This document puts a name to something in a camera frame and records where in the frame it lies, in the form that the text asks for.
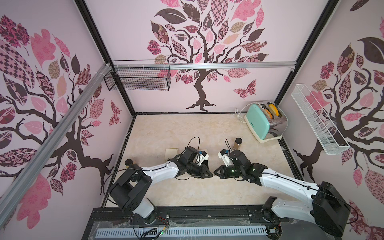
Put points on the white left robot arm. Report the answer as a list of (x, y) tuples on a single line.
[(129, 190)]

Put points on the black wire basket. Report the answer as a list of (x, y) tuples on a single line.
[(139, 75)]

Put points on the small cream square box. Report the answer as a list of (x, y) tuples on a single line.
[(206, 163)]

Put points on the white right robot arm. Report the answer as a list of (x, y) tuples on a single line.
[(320, 204)]

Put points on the aluminium rail wall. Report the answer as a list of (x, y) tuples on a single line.
[(199, 66), (26, 178)]

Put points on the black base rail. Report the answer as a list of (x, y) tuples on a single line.
[(252, 213)]

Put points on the black right corner post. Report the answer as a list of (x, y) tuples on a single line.
[(314, 36)]

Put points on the white slotted cable duct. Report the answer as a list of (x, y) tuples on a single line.
[(181, 232)]

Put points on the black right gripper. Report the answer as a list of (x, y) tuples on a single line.
[(225, 171)]

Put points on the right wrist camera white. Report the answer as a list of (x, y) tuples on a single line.
[(224, 156)]

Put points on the yellow jar black lid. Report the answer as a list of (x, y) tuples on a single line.
[(129, 163)]

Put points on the aluminium rail left wall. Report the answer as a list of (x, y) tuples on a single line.
[(26, 178)]

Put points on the white wire shelf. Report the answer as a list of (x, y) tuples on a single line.
[(324, 128)]

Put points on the brown spice jar black lid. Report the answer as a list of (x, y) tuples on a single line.
[(237, 143)]

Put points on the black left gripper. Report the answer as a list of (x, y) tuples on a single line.
[(202, 171)]

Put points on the mint green toaster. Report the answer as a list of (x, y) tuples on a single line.
[(266, 121)]

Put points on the black corner frame post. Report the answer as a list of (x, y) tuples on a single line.
[(91, 25)]

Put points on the aluminium rail back wall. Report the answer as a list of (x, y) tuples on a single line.
[(199, 66)]

